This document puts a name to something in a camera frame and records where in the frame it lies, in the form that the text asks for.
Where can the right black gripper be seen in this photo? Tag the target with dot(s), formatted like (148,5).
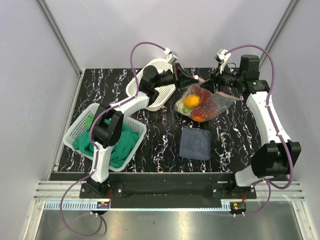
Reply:
(209,85)

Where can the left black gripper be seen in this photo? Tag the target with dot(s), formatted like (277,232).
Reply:
(187,80)

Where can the clear zip top bag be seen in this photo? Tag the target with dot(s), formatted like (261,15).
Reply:
(222,101)

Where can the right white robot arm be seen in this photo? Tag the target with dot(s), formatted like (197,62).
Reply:
(274,162)

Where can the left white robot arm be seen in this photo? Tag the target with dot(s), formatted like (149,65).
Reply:
(107,124)

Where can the fake orange fruit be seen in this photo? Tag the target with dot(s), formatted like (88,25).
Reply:
(191,101)

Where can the fake red grapes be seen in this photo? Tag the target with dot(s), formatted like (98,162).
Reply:
(206,110)

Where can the fake green fruit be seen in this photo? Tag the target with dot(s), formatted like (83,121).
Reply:
(186,109)

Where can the white oval perforated basket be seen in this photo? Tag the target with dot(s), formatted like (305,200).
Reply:
(150,77)

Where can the black marble pattern mat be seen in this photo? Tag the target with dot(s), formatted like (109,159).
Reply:
(235,137)

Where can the folded dark blue towel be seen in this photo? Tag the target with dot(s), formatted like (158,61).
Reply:
(195,144)

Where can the green cloth garment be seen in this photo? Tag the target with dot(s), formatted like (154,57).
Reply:
(120,151)

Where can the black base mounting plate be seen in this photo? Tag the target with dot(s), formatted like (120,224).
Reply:
(212,190)

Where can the white rectangular laundry basket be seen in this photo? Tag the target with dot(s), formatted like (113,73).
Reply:
(79,127)

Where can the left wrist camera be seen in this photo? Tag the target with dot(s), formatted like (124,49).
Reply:
(171,57)

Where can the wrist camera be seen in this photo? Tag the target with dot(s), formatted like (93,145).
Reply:
(222,57)
(171,57)

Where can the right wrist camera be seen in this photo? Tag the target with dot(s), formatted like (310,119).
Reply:
(222,57)

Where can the aluminium frame rail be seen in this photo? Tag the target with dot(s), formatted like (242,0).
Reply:
(59,36)

